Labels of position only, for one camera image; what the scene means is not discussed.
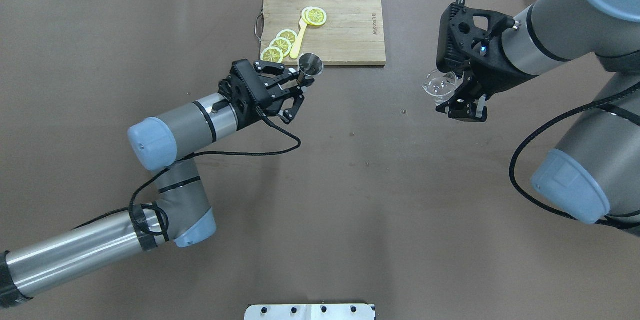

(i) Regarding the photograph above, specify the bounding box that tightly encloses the metal cutting board handle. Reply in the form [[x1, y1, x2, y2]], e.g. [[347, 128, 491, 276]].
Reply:
[[254, 8, 265, 44]]

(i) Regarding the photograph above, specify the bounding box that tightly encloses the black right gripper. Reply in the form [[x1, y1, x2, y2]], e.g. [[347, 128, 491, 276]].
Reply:
[[435, 3, 535, 122]]

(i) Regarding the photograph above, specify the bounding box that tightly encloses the middle lemon slice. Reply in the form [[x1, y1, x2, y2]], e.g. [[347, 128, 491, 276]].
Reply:
[[269, 37, 293, 57]]

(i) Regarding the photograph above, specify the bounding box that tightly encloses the lemon slice at board corner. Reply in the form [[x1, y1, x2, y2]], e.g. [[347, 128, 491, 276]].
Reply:
[[260, 46, 285, 63]]

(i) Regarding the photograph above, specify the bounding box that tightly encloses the clear glass measuring cup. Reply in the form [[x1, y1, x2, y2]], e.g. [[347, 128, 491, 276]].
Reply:
[[422, 70, 459, 105]]

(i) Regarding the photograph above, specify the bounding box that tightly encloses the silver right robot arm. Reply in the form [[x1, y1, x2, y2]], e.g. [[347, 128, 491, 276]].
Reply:
[[435, 0, 639, 237]]

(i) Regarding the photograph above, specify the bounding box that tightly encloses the steel double jigger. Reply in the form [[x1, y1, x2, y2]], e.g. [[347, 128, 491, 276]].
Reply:
[[297, 52, 325, 84]]

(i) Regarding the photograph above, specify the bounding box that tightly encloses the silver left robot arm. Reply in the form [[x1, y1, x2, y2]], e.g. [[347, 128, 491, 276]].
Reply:
[[1, 53, 324, 309]]

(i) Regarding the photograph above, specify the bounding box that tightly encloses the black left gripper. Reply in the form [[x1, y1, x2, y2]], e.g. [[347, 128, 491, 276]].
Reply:
[[218, 59, 316, 131]]

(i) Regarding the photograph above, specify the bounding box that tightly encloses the wooden cutting board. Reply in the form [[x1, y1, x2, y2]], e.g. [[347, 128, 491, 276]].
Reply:
[[259, 0, 387, 67]]

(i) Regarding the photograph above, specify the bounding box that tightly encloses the inner lemon slice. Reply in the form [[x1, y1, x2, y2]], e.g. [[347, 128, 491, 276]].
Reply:
[[277, 29, 298, 44]]

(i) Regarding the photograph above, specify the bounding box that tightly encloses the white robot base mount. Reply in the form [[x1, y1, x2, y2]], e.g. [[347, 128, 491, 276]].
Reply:
[[244, 302, 377, 319]]

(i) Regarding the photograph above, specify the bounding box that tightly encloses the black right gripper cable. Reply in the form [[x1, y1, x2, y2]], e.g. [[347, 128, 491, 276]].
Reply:
[[452, 0, 640, 230]]

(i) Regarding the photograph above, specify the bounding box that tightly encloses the lemon slice on knife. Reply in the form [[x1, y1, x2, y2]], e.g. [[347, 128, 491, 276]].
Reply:
[[301, 7, 328, 26]]

